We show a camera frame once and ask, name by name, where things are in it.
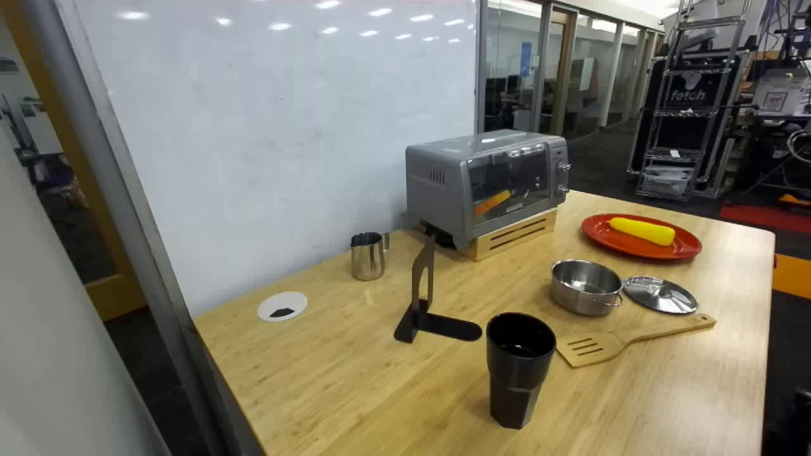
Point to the black metal bookend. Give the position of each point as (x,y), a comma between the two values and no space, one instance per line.
(422,274)

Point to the small steel pot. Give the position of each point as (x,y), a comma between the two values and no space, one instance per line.
(584,297)

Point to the silver toaster oven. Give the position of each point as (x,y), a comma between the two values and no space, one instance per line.
(440,182)

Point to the wooden slatted stand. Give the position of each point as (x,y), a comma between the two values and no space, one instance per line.
(515,234)

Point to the yellow corn cob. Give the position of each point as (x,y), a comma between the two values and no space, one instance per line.
(641,230)

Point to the small steel cup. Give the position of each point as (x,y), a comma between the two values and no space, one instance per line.
(368,262)

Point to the wooden slotted spatula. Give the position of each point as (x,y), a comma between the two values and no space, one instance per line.
(592,345)

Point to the black plastic cup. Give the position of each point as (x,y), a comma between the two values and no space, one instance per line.
(518,388)

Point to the red plate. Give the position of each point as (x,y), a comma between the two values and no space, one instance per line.
(603,240)

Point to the steel pot lid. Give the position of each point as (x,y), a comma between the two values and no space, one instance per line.
(660,296)

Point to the orange food inside toaster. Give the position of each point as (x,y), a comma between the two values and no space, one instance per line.
(493,205)

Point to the white equipment box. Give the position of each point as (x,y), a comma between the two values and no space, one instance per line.
(781,93)

